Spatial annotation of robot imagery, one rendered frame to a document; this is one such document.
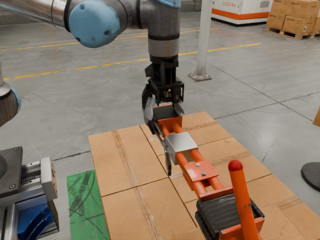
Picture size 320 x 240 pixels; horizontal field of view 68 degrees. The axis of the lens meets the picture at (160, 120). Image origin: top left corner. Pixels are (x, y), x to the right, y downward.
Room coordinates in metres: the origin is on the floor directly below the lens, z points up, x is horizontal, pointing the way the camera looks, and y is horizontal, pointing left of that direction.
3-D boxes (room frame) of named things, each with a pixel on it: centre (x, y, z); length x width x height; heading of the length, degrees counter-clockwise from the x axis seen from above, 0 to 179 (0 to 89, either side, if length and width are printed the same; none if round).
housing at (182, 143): (0.47, -0.05, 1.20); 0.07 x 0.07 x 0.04; 19
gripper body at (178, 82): (0.57, -0.01, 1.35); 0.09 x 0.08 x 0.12; 19
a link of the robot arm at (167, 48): (0.58, -0.01, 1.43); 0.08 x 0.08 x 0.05
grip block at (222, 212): (0.27, -0.12, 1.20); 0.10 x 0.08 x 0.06; 109
